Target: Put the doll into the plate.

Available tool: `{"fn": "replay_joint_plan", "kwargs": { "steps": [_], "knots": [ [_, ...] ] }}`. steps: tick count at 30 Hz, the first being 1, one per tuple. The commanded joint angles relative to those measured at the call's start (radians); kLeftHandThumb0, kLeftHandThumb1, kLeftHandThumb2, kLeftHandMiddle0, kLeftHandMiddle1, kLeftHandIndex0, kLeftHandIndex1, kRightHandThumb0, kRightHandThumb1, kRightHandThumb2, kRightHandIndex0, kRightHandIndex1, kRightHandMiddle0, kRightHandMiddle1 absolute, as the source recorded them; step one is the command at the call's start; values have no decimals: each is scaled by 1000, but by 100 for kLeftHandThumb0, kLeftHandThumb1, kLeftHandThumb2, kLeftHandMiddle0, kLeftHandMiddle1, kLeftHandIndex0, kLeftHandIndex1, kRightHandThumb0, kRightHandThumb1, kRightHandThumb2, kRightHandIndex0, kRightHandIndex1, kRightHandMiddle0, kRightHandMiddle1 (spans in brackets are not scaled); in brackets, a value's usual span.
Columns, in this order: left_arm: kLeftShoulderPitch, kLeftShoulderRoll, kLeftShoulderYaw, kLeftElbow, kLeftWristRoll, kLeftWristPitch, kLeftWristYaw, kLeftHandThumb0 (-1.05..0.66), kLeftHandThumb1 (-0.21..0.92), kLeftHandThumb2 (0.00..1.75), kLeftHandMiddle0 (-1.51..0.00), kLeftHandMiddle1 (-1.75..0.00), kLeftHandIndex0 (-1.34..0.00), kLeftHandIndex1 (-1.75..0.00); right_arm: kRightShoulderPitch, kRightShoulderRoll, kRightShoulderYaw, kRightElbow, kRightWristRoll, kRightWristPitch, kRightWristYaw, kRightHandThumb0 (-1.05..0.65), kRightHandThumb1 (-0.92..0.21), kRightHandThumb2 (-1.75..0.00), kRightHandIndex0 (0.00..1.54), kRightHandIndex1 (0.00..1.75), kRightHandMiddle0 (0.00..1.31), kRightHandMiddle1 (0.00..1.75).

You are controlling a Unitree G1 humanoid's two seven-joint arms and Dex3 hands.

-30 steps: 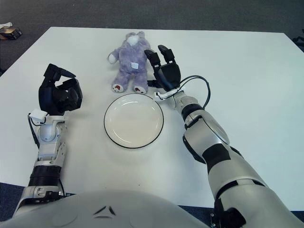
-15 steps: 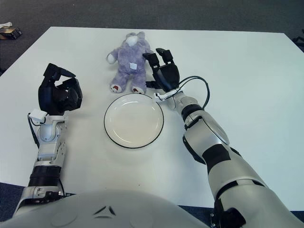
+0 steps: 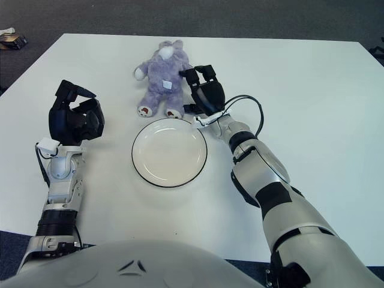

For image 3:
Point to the white right wrist connector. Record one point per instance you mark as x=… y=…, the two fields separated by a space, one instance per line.
x=199 y=121

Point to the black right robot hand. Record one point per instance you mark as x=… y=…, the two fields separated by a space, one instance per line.
x=211 y=97

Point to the black and yellow box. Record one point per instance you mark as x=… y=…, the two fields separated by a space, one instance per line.
x=13 y=42

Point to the black office chair base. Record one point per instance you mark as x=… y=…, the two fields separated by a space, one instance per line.
x=378 y=51

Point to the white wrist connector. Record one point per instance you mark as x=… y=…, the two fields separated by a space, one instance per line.
x=48 y=145
x=199 y=121

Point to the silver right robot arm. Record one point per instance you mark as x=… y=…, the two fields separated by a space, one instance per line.
x=270 y=168

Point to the purple plush bear doll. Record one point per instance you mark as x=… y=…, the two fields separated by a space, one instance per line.
x=162 y=75

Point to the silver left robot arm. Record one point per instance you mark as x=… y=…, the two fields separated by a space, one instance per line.
x=63 y=186

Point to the metal bracket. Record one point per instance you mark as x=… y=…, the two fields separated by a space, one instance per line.
x=269 y=276

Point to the white plate with black rim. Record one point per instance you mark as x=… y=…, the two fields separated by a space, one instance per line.
x=168 y=153

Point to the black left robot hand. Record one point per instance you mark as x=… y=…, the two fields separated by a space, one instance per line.
x=63 y=123

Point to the white left wrist connector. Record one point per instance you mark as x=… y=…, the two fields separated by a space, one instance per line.
x=48 y=145

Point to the grey robot torso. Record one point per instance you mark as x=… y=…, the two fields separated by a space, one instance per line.
x=135 y=270

